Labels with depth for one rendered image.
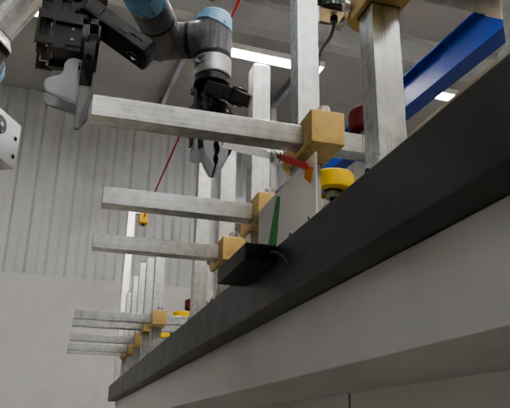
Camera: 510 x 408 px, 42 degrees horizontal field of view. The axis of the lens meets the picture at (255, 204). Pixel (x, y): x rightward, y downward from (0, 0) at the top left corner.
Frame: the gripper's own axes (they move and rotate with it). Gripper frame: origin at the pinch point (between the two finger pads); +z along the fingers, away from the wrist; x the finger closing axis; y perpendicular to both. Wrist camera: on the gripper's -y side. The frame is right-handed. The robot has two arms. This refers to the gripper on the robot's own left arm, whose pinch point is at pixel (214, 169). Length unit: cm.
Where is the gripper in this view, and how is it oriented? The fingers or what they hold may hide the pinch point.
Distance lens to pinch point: 123.9
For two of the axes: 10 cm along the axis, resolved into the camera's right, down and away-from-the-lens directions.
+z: -0.2, 9.4, -3.4
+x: -7.9, -2.2, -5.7
